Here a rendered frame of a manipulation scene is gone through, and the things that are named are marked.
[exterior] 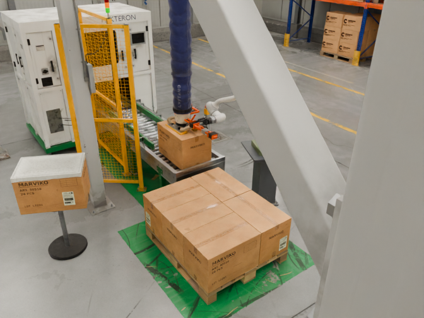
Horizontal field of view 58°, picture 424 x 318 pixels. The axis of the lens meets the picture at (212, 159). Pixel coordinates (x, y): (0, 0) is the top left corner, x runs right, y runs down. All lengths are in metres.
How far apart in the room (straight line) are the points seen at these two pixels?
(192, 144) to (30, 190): 1.74
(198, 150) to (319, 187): 4.01
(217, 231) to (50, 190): 1.58
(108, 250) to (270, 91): 3.95
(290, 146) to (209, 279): 3.06
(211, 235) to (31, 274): 1.85
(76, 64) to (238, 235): 2.34
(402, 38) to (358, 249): 0.21
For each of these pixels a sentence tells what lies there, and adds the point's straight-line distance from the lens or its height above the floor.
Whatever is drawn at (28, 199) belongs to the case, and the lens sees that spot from 3.96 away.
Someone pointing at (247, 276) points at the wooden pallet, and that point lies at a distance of 3.87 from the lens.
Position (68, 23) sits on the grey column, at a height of 2.18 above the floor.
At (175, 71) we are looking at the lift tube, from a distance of 4.29.
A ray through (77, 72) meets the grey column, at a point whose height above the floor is 1.70.
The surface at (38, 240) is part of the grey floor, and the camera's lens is 4.73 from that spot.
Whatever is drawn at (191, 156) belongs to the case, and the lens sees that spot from 4.45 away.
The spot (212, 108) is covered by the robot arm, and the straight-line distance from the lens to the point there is 4.53.
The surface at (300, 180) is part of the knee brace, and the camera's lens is 0.49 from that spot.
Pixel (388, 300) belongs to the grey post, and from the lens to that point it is 0.44.
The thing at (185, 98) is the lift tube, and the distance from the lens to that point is 4.37.
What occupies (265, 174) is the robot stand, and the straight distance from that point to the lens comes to 4.65.
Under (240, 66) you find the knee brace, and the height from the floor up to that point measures 2.71.
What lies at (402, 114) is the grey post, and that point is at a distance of 0.35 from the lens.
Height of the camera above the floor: 2.85
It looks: 29 degrees down
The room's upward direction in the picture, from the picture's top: straight up
